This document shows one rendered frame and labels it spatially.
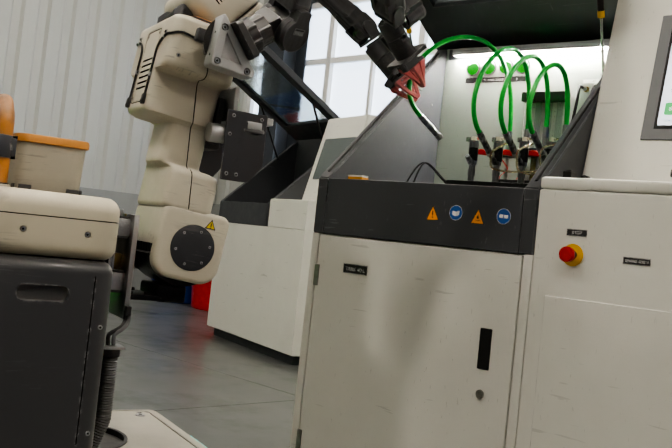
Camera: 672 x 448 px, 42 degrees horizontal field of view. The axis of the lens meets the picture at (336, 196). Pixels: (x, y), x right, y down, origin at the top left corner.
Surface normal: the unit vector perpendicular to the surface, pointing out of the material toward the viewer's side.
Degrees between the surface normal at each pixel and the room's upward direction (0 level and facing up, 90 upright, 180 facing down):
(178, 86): 90
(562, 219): 90
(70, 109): 90
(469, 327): 90
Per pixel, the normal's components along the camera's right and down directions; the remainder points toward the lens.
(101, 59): 0.70, 0.04
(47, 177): 0.49, 0.05
